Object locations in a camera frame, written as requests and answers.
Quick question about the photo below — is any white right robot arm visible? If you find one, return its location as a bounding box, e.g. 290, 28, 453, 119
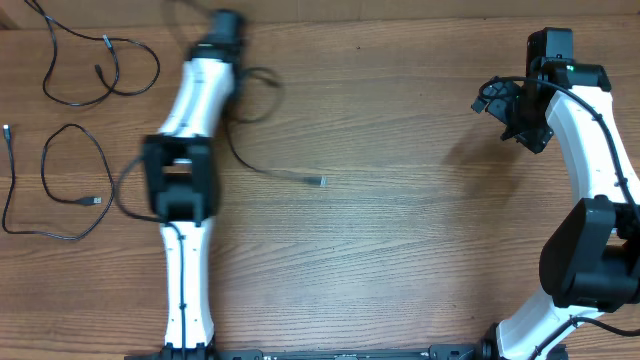
485, 27, 639, 359

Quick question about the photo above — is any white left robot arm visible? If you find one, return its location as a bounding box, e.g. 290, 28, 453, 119
142, 10, 244, 359

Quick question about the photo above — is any black USB cable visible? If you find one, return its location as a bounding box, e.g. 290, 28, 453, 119
1, 123, 116, 242

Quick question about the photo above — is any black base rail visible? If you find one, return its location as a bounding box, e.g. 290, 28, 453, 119
124, 341, 501, 360

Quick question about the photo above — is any black cable bundle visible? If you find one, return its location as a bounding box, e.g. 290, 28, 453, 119
222, 66, 329, 189

